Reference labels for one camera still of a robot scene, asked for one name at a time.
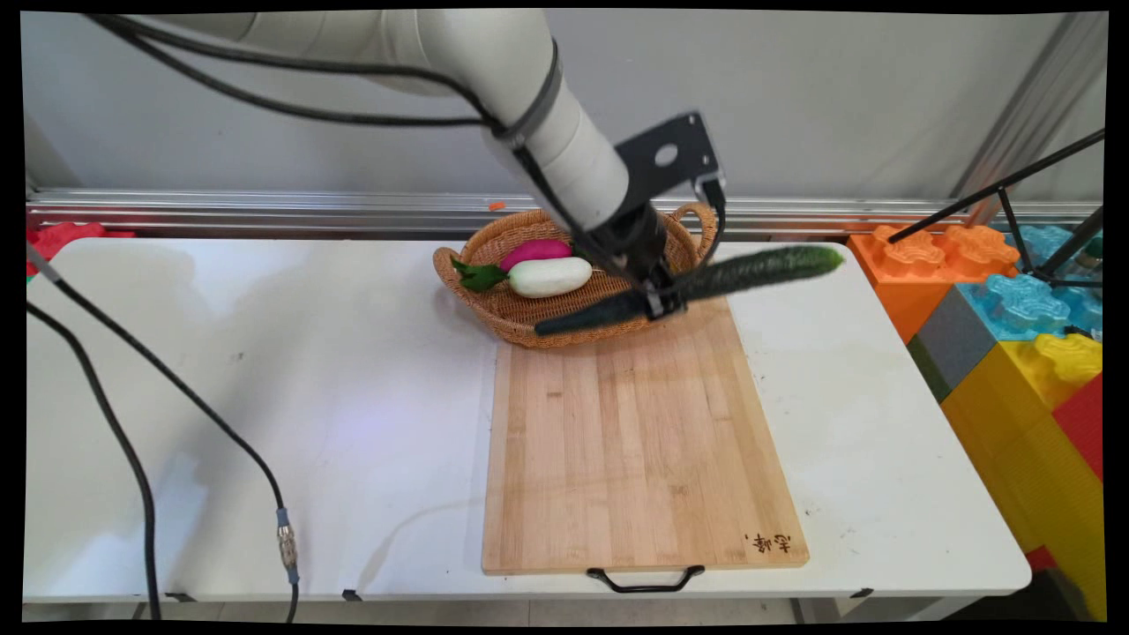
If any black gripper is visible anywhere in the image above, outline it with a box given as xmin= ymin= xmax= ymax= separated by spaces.
xmin=584 ymin=203 xmax=688 ymax=321

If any dark green cucumber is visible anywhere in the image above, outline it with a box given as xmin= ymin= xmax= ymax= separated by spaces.
xmin=535 ymin=244 xmax=846 ymax=338

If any woven wicker basket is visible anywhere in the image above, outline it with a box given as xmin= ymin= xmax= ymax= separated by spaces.
xmin=432 ymin=202 xmax=719 ymax=349

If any white eggplant with green stem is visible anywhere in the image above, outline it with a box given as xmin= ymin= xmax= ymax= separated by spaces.
xmin=451 ymin=256 xmax=594 ymax=299

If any pink eggplant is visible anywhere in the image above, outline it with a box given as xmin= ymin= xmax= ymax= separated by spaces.
xmin=499 ymin=239 xmax=574 ymax=273

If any orange foam block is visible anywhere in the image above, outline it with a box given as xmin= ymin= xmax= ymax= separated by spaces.
xmin=848 ymin=224 xmax=1021 ymax=345

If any grey foam block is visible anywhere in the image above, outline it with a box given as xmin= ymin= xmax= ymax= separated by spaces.
xmin=908 ymin=286 xmax=999 ymax=404

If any blue foam block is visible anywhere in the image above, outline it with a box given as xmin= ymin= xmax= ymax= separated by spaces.
xmin=957 ymin=224 xmax=1104 ymax=342

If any black tripod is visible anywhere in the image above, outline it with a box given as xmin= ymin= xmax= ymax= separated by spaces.
xmin=886 ymin=129 xmax=1106 ymax=289

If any large red foam block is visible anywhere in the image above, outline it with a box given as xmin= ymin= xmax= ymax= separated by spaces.
xmin=1052 ymin=374 xmax=1104 ymax=482

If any red foam block with studs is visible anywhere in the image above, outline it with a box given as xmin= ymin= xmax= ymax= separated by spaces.
xmin=26 ymin=221 xmax=136 ymax=276

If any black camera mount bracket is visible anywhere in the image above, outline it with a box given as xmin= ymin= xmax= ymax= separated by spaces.
xmin=614 ymin=111 xmax=728 ymax=211

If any wooden cutting board with handle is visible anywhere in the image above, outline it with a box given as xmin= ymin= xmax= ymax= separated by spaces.
xmin=482 ymin=295 xmax=811 ymax=594

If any aluminium rail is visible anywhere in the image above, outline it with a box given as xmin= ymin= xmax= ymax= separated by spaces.
xmin=26 ymin=187 xmax=1103 ymax=241

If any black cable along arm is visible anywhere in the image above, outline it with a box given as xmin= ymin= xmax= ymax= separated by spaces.
xmin=84 ymin=13 xmax=504 ymax=129
xmin=106 ymin=18 xmax=508 ymax=133

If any black cable with metal connector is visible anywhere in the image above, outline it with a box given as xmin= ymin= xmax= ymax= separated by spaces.
xmin=26 ymin=245 xmax=301 ymax=623

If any plain black cable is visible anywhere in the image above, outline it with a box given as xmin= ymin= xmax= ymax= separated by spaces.
xmin=26 ymin=303 xmax=162 ymax=621

